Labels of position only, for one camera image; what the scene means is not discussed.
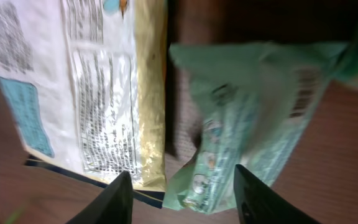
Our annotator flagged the green tissue pack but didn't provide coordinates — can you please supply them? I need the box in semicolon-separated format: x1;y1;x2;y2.
163;42;346;214

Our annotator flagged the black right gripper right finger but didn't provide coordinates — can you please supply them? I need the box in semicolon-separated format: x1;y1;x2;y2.
234;164;318;224

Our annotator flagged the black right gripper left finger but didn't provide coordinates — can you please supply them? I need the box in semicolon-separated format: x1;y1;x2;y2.
67;171;134;224

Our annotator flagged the wet wipes pack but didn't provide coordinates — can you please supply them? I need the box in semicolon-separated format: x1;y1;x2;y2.
0;0;167;208

